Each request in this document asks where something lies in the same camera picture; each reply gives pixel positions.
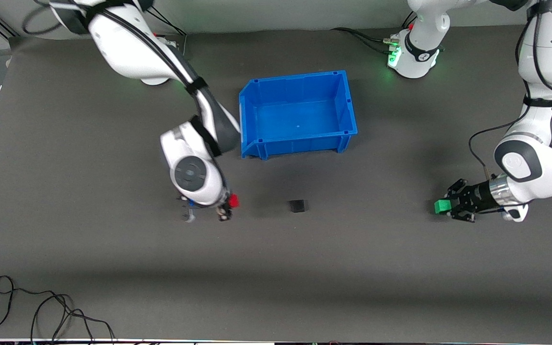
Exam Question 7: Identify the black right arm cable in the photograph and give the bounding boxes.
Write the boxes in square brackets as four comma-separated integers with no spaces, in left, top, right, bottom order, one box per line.
[21,0,228,202]

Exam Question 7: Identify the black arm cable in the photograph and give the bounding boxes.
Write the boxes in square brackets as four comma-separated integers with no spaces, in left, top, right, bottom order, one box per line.
[469,0,552,181]
[21,0,228,202]

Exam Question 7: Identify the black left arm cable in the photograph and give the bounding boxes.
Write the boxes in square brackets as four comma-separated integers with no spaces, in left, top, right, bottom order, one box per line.
[469,0,552,181]

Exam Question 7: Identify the dark grey table mat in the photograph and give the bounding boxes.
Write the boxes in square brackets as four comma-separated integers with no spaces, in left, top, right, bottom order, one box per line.
[0,19,552,344]

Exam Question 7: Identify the black left arm base cables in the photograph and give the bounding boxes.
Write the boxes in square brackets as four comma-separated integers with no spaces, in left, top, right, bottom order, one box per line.
[330,27,401,55]

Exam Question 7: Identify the black right arm base cables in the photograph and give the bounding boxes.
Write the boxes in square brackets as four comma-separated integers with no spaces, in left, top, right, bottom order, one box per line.
[154,7,188,54]

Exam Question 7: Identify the blue plastic storage bin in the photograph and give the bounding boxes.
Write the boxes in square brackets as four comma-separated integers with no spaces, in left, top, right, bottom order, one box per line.
[238,70,358,161]

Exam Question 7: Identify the loose thin black cable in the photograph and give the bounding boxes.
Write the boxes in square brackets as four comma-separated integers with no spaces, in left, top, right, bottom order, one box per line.
[0,275,116,344]

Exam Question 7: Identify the black arm base cables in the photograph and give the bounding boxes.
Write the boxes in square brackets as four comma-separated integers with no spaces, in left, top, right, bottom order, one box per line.
[330,27,401,55]
[154,7,188,54]

